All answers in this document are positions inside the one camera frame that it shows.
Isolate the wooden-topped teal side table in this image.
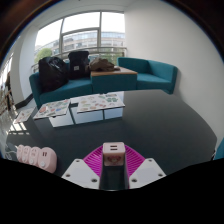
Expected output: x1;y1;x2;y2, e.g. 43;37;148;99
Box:
89;66;139;95

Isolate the pink cube charger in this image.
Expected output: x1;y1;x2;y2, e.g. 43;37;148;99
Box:
101;141;127;167

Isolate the teal chair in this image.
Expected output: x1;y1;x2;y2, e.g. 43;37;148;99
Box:
213;136;224;161

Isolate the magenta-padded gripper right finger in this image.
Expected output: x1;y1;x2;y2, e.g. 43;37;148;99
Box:
124;145;167;190

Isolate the metal window railing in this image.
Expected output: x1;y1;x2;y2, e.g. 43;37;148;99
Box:
31;46;128;73

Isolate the teal sofa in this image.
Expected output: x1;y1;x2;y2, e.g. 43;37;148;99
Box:
28;56;179;110

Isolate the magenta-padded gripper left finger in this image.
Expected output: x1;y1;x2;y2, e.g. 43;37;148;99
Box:
61;145;105;191

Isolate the small colourful sticker sheet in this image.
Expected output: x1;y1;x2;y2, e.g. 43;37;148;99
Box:
13;106;36;125

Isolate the white power strip cable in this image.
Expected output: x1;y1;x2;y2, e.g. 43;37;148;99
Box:
4;142;20;160

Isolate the black backpack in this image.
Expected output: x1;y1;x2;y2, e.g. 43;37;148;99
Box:
67;50;91;81

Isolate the black plastic bag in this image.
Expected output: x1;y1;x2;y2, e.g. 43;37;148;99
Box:
38;56;70;94

